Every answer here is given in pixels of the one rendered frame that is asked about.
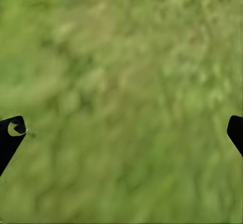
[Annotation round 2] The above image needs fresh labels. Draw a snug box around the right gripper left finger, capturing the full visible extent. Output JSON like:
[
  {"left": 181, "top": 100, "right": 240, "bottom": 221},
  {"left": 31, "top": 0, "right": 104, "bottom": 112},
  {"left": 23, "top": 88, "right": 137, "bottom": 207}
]
[{"left": 0, "top": 116, "right": 27, "bottom": 176}]

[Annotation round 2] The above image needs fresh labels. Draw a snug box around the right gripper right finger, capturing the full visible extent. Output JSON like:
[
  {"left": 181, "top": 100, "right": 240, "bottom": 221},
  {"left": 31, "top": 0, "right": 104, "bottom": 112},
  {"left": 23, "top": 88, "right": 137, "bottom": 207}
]
[{"left": 227, "top": 115, "right": 243, "bottom": 156}]

